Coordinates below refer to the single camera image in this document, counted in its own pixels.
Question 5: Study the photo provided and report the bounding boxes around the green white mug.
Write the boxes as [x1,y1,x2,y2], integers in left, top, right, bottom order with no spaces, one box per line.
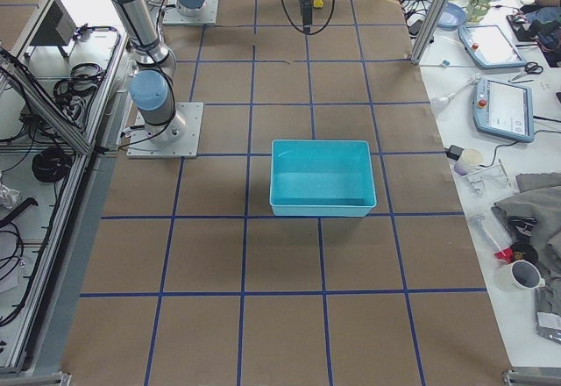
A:
[465,0,492,24]

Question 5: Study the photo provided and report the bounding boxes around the light blue plastic bin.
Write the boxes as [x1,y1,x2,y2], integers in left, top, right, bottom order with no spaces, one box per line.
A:
[269,139,378,217]

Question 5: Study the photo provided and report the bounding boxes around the upper teach pendant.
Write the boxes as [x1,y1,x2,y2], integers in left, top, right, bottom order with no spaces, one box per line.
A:
[458,25,527,69]

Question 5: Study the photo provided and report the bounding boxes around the teach pendant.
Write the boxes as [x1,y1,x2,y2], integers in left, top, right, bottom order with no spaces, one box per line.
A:
[458,25,527,69]
[472,78,535,143]

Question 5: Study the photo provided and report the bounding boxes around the lower teach pendant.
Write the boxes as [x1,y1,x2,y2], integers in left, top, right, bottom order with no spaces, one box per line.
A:
[472,78,535,143]

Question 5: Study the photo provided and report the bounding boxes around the cream purple cup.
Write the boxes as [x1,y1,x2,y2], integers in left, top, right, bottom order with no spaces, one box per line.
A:
[453,148,483,175]

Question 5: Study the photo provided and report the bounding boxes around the black scissors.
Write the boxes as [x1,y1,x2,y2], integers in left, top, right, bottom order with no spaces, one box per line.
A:
[508,61,543,83]

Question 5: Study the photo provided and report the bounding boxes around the grey control box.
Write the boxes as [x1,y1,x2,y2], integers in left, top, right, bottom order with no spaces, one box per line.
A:
[25,0,77,59]

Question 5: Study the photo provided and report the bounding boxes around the grey cloth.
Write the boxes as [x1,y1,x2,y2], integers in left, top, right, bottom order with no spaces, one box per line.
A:
[492,172,560,290]

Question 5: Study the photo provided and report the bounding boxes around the white grey mug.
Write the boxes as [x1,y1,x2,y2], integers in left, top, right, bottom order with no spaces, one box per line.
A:
[494,260,545,292]

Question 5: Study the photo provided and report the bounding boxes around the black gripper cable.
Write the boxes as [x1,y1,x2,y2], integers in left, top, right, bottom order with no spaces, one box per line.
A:
[280,0,339,36]

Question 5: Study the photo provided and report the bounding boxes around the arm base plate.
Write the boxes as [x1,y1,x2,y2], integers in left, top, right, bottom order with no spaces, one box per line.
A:
[126,102,204,159]
[163,0,219,26]

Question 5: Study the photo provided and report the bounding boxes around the aluminium frame post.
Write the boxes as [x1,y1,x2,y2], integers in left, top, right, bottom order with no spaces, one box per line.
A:
[410,0,449,65]

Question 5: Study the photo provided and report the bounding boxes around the coiled black cable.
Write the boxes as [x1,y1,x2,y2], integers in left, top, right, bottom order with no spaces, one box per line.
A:
[31,144,73,184]

